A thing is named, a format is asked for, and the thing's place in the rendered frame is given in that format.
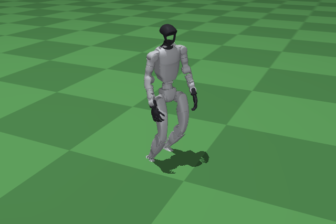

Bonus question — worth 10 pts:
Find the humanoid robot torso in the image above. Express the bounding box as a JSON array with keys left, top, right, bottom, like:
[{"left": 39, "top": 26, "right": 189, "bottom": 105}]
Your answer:
[{"left": 154, "top": 43, "right": 181, "bottom": 102}]

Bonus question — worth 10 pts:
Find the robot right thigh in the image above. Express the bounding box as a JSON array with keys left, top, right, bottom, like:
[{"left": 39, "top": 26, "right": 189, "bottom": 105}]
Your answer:
[{"left": 155, "top": 94, "right": 168, "bottom": 144}]

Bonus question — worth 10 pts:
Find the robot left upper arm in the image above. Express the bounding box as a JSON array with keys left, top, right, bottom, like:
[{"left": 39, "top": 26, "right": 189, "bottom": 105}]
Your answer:
[{"left": 178, "top": 45, "right": 190, "bottom": 74}]

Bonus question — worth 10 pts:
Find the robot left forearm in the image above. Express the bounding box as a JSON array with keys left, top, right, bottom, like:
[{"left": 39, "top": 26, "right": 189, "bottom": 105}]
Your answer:
[{"left": 185, "top": 66, "right": 196, "bottom": 93}]

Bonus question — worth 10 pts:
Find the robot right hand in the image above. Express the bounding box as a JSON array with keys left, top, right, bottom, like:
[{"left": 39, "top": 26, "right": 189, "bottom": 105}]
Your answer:
[{"left": 150, "top": 100, "right": 165, "bottom": 122}]

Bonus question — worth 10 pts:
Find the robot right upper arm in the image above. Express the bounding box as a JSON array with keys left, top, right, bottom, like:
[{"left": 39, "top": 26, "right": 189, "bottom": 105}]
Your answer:
[{"left": 144, "top": 50, "right": 159, "bottom": 84}]

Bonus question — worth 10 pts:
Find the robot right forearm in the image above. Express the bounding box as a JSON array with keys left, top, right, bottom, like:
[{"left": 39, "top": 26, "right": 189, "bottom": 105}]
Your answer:
[{"left": 144, "top": 76, "right": 155, "bottom": 106}]

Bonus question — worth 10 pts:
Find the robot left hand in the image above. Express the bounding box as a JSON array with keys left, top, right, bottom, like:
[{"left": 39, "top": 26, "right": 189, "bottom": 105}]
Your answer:
[{"left": 191, "top": 88, "right": 197, "bottom": 111}]

